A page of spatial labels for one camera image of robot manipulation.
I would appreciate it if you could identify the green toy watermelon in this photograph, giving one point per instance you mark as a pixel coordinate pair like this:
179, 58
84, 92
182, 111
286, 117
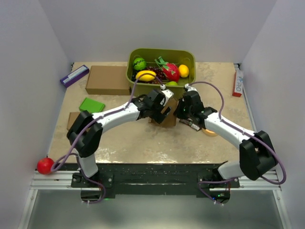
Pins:
139, 64

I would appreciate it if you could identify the red white toothpaste box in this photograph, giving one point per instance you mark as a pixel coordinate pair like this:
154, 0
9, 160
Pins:
238, 83

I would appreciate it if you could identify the olive green plastic bin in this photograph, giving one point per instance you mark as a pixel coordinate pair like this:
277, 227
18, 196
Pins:
177, 57

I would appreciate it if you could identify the red toy tomato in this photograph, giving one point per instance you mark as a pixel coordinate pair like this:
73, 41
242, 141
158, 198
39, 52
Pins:
44, 165

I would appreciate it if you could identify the dark toy grapes bunch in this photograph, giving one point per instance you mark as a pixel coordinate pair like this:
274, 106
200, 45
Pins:
159, 75

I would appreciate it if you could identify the round yellow sponge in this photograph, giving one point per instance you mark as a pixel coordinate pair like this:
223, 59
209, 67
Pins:
209, 133

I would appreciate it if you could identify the brown snack wrapper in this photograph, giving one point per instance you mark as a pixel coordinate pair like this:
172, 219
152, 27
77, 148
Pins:
190, 124

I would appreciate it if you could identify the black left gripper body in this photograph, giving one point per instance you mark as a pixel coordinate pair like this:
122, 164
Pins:
156, 114

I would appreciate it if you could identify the yellow toy mango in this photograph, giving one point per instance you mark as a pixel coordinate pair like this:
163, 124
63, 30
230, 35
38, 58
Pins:
145, 76

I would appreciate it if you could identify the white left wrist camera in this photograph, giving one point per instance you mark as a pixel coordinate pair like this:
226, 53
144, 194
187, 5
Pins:
168, 94

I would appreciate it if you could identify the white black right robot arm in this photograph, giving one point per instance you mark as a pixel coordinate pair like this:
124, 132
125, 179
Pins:
255, 158

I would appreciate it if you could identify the green small box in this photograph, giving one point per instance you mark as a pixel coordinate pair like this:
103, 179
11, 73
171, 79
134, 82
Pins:
92, 106

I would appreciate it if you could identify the purple rectangular box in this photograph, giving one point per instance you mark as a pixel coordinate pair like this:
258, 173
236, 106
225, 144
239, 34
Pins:
74, 76

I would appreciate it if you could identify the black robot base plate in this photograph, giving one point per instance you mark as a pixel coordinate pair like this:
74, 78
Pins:
161, 179

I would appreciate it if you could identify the yellow toy lemon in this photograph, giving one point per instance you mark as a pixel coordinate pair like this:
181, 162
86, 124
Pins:
183, 71

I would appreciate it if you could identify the green toy lime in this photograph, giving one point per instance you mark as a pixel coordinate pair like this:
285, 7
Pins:
172, 83

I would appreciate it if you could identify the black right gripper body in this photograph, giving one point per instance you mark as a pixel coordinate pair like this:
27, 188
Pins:
182, 111

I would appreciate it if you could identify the large closed cardboard box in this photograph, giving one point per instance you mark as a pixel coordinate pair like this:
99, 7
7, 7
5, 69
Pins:
108, 80

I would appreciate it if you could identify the small brown cardboard box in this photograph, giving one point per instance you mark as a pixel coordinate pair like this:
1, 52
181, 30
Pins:
71, 119

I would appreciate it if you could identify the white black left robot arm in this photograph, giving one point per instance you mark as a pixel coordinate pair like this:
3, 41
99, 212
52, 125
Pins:
86, 131

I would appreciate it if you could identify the pink toy dragon fruit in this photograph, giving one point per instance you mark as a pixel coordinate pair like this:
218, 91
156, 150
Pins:
170, 70

